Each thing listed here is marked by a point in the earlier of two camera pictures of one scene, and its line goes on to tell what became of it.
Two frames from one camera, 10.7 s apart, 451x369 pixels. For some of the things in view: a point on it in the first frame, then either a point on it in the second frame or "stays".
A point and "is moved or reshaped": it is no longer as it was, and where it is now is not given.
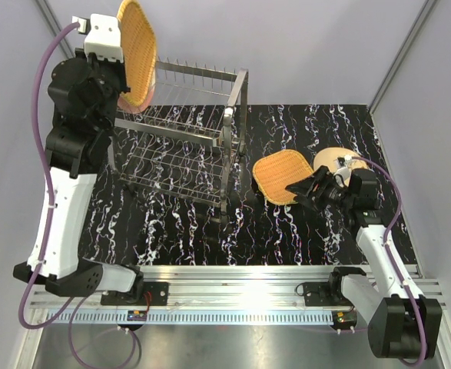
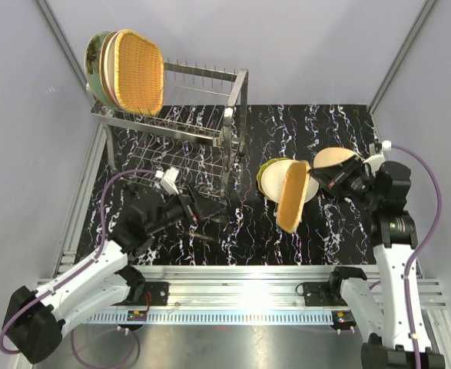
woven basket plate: [275, 171] to [292, 195]
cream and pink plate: [127, 107] is moved or reshaped
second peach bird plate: [329, 157] stays
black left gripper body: [111, 74] to [173, 212]
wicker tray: [139, 52] is moved or reshaped
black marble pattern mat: [182, 190] stays
